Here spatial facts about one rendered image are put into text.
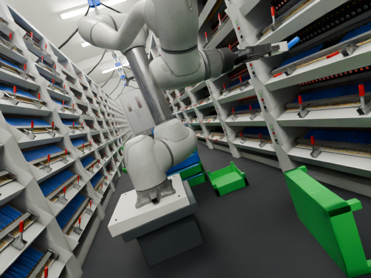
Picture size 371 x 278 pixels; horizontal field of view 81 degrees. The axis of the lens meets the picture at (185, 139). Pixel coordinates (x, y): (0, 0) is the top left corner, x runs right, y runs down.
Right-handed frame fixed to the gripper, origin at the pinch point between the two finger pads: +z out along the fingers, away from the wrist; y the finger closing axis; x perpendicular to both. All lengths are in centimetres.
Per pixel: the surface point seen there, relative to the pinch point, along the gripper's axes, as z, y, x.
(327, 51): 19.9, 0.4, 4.5
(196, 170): -19, 88, 55
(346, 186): 26, 8, 59
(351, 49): 17.6, -10.0, 6.8
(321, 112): 21.4, 9.4, 25.9
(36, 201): -100, 37, 33
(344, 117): 18.5, -3.1, 27.6
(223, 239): -29, 17, 67
